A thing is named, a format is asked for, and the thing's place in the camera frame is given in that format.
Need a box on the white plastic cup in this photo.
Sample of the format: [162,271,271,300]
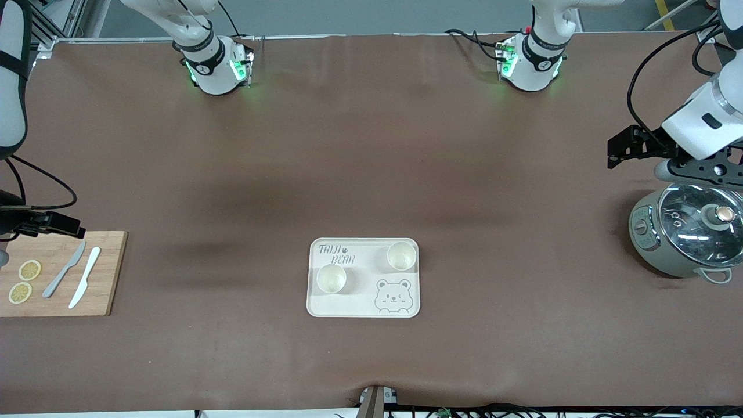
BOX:
[387,241,418,272]
[316,264,348,294]

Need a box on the bamboo cutting board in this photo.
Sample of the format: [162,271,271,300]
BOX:
[0,231,128,318]

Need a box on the glass pot lid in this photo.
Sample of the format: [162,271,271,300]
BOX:
[658,182,743,265]

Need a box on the grey plastic knife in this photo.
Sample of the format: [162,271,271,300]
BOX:
[42,240,87,299]

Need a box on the white plastic knife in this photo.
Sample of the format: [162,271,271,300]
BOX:
[68,246,102,309]

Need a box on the grey-green electric cooking pot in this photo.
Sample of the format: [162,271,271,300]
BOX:
[629,183,743,285]

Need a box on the brown table cover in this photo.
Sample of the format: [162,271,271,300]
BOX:
[0,32,743,414]

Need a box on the cream tray with bear print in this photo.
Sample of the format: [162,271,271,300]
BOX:
[306,237,420,318]

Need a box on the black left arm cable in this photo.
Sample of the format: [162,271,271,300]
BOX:
[627,12,743,137]

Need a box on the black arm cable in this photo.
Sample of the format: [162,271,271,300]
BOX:
[627,12,743,137]
[0,156,78,211]

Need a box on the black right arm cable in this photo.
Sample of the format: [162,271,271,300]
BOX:
[0,156,78,211]

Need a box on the aluminium frame profile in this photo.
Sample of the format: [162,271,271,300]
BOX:
[28,0,102,60]

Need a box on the black base cable bundle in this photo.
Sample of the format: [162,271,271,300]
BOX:
[446,28,506,62]

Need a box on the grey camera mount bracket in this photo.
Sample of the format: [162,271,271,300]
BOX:
[359,385,399,418]

